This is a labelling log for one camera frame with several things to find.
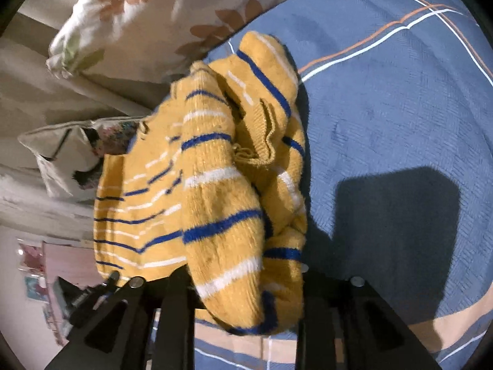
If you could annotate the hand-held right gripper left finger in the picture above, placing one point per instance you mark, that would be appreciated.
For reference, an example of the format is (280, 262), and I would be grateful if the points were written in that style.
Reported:
(173, 316)

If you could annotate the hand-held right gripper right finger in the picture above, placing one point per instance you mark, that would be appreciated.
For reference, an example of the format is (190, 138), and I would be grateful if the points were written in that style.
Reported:
(317, 316)

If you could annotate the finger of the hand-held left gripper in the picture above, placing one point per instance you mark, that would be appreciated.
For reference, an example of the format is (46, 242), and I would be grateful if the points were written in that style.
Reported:
(98, 291)

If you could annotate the yellow striped knit sweater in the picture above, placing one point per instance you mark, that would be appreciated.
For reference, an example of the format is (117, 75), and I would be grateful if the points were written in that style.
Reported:
(215, 200)

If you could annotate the pink cabinet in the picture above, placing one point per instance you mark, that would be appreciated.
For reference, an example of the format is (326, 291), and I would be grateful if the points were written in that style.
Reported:
(67, 262)

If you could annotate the figure print cushion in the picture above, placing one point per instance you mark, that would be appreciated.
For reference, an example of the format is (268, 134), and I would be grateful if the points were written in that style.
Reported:
(57, 150)

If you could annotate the beige padded headboard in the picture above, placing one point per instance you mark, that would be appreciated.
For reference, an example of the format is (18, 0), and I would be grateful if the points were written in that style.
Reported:
(42, 84)

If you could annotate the blue checked blanket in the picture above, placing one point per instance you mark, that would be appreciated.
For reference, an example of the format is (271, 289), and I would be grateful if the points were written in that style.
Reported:
(385, 104)

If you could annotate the leaf print pillow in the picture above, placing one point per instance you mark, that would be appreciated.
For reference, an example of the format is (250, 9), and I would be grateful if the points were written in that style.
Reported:
(161, 15)

